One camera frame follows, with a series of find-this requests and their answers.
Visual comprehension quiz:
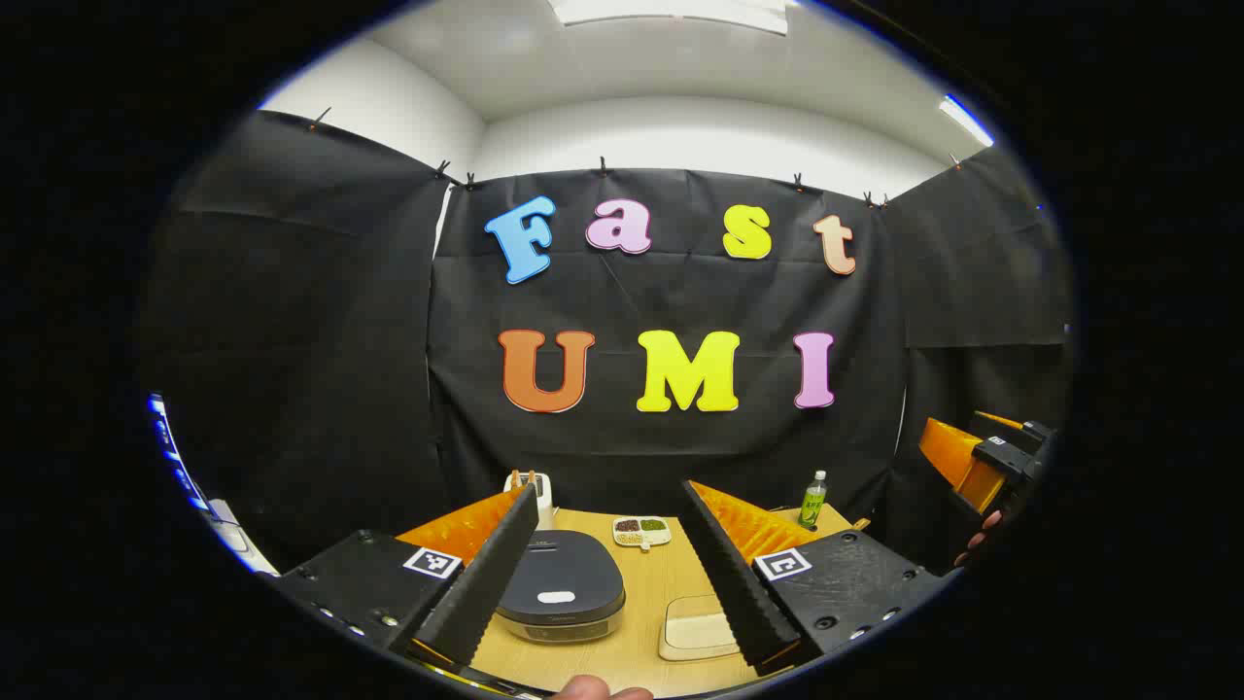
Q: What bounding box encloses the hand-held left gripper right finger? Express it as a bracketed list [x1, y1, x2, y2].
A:
[680, 479, 958, 677]

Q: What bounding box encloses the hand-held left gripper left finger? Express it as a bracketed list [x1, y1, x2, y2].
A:
[260, 483, 540, 672]

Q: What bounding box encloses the dark grey rice cooker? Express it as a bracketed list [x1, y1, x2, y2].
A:
[494, 530, 628, 645]

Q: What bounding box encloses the white chopstick holder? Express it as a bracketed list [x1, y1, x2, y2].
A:
[503, 471, 555, 531]

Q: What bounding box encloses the cream rectangular tray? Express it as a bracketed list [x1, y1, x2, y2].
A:
[658, 595, 744, 663]

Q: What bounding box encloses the white divided bean dish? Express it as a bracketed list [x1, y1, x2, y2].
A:
[612, 515, 673, 552]

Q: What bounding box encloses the green drink bottle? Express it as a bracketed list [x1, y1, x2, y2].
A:
[799, 471, 829, 532]

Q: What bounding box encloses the white device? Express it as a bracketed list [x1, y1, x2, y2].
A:
[209, 499, 278, 575]

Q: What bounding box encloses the black backdrop cloth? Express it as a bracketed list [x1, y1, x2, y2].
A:
[141, 109, 1075, 575]

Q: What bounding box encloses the ceiling light strip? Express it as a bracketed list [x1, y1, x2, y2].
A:
[939, 94, 995, 148]

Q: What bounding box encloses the computer monitor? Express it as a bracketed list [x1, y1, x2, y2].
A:
[148, 392, 210, 511]

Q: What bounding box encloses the row of black cloth clips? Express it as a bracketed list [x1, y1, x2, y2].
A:
[309, 105, 965, 210]

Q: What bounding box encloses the ceiling light panel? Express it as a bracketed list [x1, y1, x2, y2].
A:
[546, 0, 790, 36]

